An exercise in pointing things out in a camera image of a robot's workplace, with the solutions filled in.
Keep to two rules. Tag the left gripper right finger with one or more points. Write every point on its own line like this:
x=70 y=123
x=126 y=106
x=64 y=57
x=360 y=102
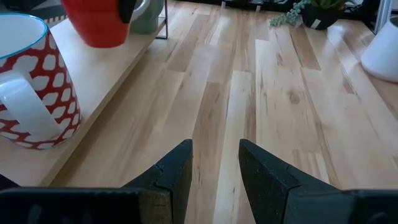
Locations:
x=267 y=186

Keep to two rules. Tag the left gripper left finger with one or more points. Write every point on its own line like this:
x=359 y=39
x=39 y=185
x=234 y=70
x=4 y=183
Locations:
x=168 y=186

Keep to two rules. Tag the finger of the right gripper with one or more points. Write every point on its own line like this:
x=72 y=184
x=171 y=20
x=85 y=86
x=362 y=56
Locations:
x=127 y=11

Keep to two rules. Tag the sage green mug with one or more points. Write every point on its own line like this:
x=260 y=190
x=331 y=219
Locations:
x=150 y=21

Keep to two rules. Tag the red and white mug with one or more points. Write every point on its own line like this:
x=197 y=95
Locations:
x=96 y=25

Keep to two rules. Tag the red white patterned mug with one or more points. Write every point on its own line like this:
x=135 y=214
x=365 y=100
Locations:
x=46 y=93

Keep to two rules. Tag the hazard striped black platform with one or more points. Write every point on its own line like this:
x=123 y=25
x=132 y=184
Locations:
x=56 y=19

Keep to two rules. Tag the potted succulent plant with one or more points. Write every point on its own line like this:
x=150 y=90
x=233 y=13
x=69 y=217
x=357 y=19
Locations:
x=320 y=14

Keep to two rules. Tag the wooden shelf black frame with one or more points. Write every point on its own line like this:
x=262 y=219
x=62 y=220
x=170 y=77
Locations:
x=102 y=77

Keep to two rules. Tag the white metal post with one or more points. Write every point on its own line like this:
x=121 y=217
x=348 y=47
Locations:
x=383 y=15

